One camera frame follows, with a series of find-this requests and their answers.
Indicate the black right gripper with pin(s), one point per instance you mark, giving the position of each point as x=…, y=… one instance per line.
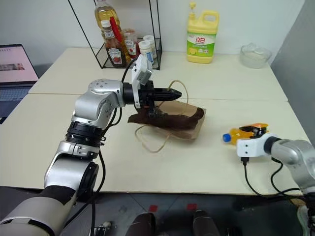
x=258, y=132

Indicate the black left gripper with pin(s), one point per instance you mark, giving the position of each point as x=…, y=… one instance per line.
x=147, y=94

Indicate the orange drink bottle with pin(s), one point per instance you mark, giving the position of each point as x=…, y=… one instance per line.
x=233, y=134

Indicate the brown paper bag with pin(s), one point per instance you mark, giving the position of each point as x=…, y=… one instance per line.
x=177, y=123

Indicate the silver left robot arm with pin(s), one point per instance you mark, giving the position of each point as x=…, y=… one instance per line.
x=98, y=103

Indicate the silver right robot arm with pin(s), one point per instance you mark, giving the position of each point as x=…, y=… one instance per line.
x=292, y=152

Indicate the white lidded seasoning jar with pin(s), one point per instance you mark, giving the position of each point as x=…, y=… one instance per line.
x=144, y=49
x=152, y=48

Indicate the yellow detergent jug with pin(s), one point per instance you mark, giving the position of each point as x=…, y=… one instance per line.
x=200, y=56

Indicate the red squeeze ketchup bottle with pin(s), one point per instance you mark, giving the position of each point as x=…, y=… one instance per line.
x=131, y=48

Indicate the glass ketchup bottle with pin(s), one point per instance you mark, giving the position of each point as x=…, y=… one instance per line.
x=115, y=57

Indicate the clear glass bowl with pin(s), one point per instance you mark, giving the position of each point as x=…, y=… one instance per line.
x=253, y=60

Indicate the brown cardboard piece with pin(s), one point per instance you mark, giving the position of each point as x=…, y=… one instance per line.
x=298, y=201

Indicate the cooking oil bottle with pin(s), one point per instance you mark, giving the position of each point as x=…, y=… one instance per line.
x=105, y=12

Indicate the dark rounded shape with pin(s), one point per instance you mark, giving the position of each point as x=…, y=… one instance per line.
x=145, y=225
x=206, y=225

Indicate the red floor tape square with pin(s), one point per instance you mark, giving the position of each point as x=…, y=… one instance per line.
x=153, y=208

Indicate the open laptop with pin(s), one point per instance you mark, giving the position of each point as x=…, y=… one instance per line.
x=14, y=64

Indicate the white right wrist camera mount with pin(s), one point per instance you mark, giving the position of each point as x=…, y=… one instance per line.
x=251, y=147

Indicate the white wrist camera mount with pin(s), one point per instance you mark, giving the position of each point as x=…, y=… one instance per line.
x=137, y=71
x=251, y=147

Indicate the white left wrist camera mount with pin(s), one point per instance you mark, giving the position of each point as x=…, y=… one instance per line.
x=137, y=71

